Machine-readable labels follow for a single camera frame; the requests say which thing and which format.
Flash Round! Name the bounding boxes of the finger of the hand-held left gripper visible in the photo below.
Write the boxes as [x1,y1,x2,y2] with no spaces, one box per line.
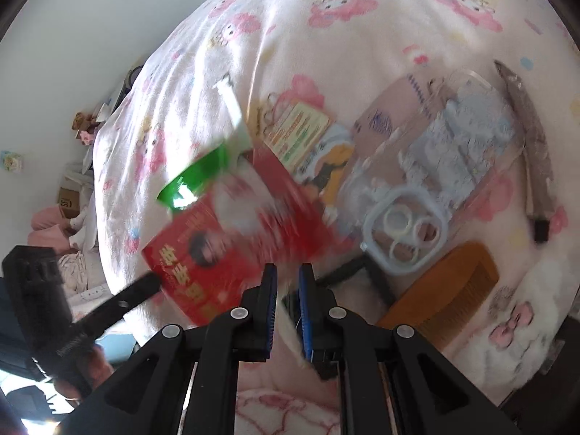
[68,274,163,345]

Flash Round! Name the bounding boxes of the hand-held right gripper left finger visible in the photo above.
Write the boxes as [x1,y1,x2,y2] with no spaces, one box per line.
[57,263,278,435]

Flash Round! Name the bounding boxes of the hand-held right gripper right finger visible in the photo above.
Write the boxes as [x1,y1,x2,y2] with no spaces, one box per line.
[298,264,524,435]

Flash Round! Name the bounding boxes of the red packet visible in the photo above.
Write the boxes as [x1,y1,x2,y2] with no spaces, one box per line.
[141,149,359,327]

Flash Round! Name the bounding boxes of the wooden comb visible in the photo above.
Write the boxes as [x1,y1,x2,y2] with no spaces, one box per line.
[376,242,499,354]

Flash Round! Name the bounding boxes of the person's left hand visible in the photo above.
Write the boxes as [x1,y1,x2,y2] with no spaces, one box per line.
[54,344,116,404]

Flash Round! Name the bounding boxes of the white power strip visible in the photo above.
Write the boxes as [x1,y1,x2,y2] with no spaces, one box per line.
[68,281,112,304]

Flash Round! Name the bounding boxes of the pink cloth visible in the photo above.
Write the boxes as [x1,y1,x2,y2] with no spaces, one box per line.
[27,206,78,250]

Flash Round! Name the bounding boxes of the cardboard box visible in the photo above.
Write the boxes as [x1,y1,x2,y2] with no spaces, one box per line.
[57,186,89,220]

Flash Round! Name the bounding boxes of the white fleece printed cloth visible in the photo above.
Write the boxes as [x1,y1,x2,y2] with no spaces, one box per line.
[236,385,345,435]

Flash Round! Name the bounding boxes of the green packet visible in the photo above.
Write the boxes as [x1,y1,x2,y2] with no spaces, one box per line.
[156,138,248,211]

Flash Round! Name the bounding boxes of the yellow cartoon card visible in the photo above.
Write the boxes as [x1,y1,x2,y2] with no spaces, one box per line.
[294,124,356,204]

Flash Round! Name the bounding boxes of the colourful label card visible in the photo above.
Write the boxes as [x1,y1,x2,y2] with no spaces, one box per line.
[260,102,334,170]

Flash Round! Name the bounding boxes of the brown teddy toy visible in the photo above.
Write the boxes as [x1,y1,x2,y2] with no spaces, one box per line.
[72,111,98,146]

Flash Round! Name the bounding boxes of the white plastic stick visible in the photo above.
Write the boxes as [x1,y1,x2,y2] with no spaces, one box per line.
[213,77,252,146]

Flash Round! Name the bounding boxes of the pink printed blanket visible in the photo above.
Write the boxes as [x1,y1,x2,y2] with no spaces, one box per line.
[91,0,580,418]

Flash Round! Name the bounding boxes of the black angular frame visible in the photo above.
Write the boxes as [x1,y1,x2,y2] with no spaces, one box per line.
[281,254,397,318]

